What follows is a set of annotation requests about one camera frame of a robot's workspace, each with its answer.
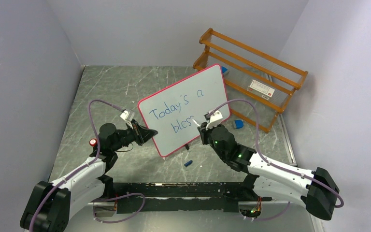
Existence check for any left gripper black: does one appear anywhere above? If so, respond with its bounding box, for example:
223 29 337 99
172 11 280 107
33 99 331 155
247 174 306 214
111 118 157 151

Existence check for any whiteboard with pink frame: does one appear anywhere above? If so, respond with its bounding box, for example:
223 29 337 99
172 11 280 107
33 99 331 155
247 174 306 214
138 64 228 157

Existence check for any blue marker cap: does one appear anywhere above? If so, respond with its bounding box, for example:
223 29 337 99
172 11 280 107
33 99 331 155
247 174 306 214
184 160 193 167

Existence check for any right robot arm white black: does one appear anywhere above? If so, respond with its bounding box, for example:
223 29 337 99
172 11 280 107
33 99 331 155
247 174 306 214
197 125 340 220

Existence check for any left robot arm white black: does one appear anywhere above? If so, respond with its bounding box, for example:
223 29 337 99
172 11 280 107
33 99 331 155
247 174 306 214
20 119 158 232

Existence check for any blue eraser on table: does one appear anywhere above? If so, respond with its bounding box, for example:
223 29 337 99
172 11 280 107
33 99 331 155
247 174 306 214
232 119 244 130

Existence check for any white labelled box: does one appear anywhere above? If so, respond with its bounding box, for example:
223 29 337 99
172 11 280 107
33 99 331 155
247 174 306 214
248 80 275 100

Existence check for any orange wooden shelf rack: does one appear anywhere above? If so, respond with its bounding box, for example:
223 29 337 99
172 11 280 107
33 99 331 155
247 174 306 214
193 28 308 133

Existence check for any blue eraser on shelf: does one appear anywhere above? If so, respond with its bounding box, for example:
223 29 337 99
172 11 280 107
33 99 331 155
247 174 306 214
221 66 229 76

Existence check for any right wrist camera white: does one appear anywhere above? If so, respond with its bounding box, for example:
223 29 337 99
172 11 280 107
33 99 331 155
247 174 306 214
203 110 223 130

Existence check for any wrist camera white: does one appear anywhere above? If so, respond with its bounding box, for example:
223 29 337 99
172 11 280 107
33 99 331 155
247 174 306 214
203 110 223 130
120 110 134 129

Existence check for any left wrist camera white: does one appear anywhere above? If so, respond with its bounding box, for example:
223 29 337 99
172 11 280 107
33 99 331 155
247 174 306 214
120 110 134 129

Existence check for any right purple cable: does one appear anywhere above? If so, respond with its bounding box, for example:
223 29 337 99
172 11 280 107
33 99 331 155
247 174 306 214
204 99 344 221

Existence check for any purple cable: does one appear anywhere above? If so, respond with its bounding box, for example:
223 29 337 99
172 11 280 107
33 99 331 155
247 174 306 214
29 99 146 232
204 99 344 221

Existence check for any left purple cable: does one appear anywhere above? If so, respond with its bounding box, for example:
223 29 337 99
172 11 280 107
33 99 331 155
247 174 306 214
29 99 146 232

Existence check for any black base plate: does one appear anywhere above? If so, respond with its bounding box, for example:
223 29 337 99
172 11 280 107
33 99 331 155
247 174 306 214
82 182 273 215

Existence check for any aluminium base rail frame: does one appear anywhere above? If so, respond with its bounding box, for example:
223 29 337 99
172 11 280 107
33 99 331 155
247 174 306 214
24 181 325 232

